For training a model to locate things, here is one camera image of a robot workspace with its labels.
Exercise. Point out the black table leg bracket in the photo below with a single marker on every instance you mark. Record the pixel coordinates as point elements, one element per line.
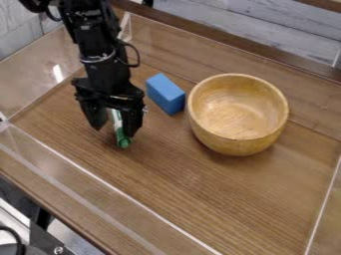
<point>40,238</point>

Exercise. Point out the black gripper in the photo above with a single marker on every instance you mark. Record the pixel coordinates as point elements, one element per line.
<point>107,89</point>

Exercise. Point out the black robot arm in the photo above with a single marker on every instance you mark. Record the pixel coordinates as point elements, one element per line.
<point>90,20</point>

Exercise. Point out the brown wooden bowl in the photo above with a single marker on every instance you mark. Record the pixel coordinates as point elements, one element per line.
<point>237,113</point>

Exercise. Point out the clear acrylic tray walls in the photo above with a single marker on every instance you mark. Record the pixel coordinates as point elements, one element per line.
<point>166,197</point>

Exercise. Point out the blue foam block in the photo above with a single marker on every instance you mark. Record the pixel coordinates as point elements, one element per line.
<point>166,93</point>

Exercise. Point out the green white marker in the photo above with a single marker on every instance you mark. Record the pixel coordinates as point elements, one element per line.
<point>123,140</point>

